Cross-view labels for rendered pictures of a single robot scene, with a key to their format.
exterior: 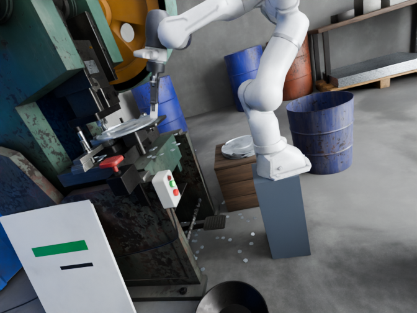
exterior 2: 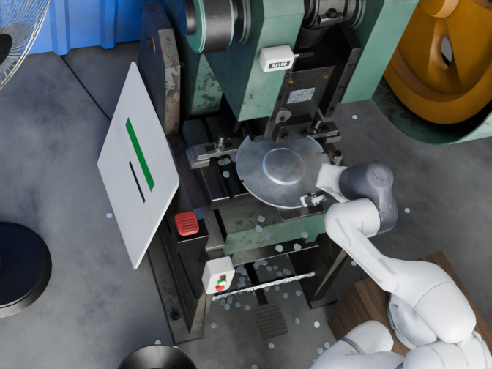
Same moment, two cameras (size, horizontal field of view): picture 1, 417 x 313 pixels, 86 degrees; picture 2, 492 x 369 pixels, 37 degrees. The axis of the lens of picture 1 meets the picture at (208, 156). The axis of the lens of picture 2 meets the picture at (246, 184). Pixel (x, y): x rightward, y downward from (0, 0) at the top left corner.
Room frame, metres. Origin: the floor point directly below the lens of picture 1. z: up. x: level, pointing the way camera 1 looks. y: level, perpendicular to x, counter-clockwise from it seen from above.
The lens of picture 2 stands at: (0.01, -0.44, 2.55)
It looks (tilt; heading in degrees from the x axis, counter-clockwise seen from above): 56 degrees down; 40
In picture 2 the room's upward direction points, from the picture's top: 17 degrees clockwise
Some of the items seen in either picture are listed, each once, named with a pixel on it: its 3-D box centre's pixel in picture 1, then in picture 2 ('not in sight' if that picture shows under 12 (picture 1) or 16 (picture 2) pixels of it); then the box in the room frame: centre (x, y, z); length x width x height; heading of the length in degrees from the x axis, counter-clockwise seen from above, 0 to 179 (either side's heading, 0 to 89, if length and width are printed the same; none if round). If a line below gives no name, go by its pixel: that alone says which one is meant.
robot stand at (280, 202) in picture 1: (280, 208); not in sight; (0.85, -0.25, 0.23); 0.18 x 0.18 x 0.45; 76
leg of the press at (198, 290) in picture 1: (81, 228); (165, 170); (0.88, 0.65, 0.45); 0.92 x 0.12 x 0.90; 73
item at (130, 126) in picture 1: (128, 126); (283, 165); (1.06, 0.31, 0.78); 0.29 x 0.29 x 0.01
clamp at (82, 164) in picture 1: (86, 153); (216, 146); (0.93, 0.48, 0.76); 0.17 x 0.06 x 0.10; 163
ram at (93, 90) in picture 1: (86, 76); (293, 89); (1.08, 0.39, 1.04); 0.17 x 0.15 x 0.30; 73
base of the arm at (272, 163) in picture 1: (279, 153); not in sight; (0.84, -0.29, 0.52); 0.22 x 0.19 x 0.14; 76
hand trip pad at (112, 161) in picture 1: (115, 169); (185, 228); (0.71, 0.31, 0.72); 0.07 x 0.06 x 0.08; 73
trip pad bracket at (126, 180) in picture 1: (131, 191); (187, 244); (0.73, 0.30, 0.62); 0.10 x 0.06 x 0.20; 163
